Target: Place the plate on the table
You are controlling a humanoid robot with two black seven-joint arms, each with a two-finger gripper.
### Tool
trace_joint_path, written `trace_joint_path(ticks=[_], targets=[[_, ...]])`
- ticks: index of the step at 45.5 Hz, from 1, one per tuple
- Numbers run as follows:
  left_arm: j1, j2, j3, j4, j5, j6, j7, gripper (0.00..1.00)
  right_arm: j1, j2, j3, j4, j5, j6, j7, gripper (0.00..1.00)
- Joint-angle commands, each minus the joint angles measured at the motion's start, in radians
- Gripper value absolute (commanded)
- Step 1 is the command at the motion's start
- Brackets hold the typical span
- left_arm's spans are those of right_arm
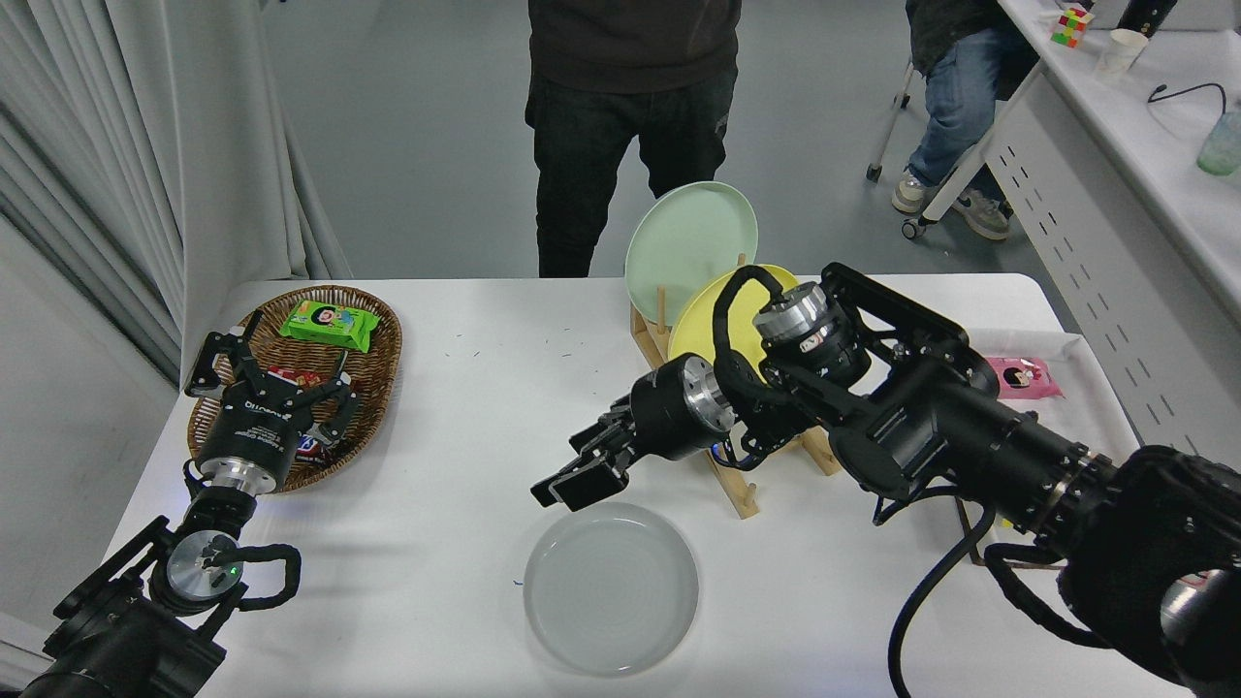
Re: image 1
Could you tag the brown blue snack bar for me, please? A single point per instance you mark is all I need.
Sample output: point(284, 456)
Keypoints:
point(310, 446)

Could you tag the translucent green bottle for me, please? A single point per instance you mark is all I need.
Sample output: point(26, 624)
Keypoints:
point(1220, 145)

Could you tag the pale green plate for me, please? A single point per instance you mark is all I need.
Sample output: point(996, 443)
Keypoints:
point(684, 242)

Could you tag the white tray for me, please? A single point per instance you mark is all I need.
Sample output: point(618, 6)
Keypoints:
point(1086, 407)

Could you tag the yellow plate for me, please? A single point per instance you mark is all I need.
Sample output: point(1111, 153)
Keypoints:
point(693, 334)

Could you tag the grey curtain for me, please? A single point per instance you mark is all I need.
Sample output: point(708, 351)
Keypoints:
point(145, 145)

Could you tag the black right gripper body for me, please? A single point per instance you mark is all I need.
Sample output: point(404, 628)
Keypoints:
point(664, 417)

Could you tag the white chair leg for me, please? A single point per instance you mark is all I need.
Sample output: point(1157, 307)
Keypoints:
point(874, 173)

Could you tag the brown wicker basket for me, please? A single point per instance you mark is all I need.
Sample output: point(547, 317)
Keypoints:
point(378, 359)

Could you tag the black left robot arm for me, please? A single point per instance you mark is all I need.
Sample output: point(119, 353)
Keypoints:
point(116, 640)

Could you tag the wooden plate rack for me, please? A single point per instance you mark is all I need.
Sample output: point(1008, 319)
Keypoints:
point(745, 499)

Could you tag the colourful puzzle cube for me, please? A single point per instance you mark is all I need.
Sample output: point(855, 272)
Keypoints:
point(1071, 26)

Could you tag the white paper cup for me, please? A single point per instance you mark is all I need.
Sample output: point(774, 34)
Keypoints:
point(1120, 53)

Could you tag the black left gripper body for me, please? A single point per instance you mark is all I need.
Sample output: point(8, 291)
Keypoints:
point(254, 431)

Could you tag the green snack pack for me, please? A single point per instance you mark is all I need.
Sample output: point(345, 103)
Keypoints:
point(330, 325)

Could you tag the pink snack pack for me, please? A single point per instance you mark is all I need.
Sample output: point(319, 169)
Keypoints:
point(1037, 383)

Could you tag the seated person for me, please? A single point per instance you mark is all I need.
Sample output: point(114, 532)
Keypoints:
point(955, 97)

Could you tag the black object on desk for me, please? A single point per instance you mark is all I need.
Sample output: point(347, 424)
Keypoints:
point(1144, 15)

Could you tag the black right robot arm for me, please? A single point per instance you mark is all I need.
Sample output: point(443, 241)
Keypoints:
point(970, 436)

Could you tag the grey plate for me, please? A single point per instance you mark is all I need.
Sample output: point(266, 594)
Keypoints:
point(611, 591)

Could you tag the white desk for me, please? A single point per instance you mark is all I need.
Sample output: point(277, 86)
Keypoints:
point(1096, 223)

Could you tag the standing person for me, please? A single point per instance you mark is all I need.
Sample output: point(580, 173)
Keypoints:
point(620, 145)

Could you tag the red snack bar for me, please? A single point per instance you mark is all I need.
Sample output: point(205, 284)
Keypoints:
point(291, 375)

